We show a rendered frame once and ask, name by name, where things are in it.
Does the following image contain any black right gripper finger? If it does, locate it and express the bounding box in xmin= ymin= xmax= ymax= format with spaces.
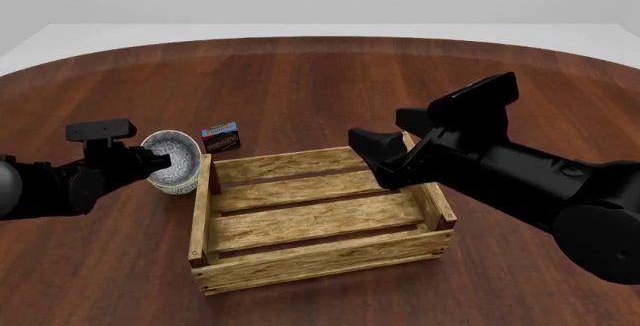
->
xmin=395 ymin=107 xmax=441 ymax=140
xmin=347 ymin=127 xmax=407 ymax=173

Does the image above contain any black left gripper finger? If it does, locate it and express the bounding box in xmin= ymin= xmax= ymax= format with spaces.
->
xmin=141 ymin=146 xmax=175 ymax=173

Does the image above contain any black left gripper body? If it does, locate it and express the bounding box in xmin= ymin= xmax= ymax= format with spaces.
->
xmin=115 ymin=144 xmax=150 ymax=185

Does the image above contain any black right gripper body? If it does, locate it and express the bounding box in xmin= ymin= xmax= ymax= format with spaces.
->
xmin=376 ymin=126 xmax=454 ymax=192

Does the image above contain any grey speckled patterned bowl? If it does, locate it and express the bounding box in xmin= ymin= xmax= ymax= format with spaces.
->
xmin=139 ymin=128 xmax=203 ymax=197

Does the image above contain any wooden slat tray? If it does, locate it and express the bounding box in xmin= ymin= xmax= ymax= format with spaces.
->
xmin=187 ymin=131 xmax=458 ymax=298

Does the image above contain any small printed food box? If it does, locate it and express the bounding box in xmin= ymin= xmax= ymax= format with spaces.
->
xmin=200 ymin=120 xmax=243 ymax=154

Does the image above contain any left camera plate on stalk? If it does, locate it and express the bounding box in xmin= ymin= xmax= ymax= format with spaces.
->
xmin=65 ymin=116 xmax=138 ymax=152

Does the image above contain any camera plate on stalk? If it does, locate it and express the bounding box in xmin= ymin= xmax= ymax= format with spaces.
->
xmin=65 ymin=116 xmax=138 ymax=152
xmin=426 ymin=71 xmax=519 ymax=129

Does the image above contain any right camera plate on stalk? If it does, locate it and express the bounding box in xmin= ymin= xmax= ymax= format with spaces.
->
xmin=426 ymin=71 xmax=519 ymax=129

